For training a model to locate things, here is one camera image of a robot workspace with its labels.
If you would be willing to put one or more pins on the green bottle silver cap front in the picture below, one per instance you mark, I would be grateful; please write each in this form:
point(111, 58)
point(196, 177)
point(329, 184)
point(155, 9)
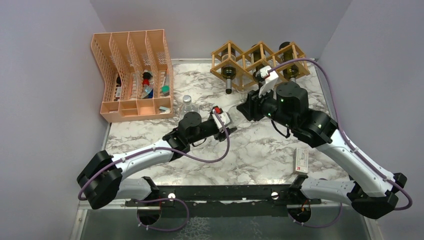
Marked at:
point(228, 72)

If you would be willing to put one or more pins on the squat clear glass bottle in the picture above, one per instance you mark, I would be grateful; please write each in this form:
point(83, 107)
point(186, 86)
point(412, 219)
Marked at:
point(187, 106)

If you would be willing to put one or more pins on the wooden lattice wine rack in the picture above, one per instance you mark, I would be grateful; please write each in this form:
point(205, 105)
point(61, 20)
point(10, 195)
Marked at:
point(243, 63)

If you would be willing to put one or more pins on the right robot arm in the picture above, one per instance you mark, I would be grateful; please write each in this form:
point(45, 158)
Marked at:
point(372, 191)

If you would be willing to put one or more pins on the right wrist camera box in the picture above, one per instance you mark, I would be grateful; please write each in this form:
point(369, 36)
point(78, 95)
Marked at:
point(269, 78)

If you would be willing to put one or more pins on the peach plastic file organizer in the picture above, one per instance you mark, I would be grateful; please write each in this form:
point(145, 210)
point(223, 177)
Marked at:
point(127, 52)

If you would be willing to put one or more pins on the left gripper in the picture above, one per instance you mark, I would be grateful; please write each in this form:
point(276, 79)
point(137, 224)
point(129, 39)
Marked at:
point(221, 135)

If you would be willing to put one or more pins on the small items in organizer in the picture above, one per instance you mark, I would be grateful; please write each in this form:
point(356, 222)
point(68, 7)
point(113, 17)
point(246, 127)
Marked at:
point(140, 95)

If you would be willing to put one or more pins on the small white red box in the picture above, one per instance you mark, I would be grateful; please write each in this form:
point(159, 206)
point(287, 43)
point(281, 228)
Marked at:
point(301, 161)

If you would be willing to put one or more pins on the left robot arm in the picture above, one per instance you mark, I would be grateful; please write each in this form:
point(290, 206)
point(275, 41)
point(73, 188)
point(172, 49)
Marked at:
point(101, 180)

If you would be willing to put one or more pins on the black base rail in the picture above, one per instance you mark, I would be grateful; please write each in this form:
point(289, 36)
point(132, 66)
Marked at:
point(214, 201)

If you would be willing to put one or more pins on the slim clear glass bottle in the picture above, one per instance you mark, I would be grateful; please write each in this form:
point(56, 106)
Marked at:
point(237, 118)

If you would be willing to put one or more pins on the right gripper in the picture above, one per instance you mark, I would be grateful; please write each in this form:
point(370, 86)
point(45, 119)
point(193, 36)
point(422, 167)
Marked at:
point(251, 109)

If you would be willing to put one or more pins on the green bottle black cap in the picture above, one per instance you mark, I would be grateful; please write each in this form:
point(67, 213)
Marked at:
point(256, 56)

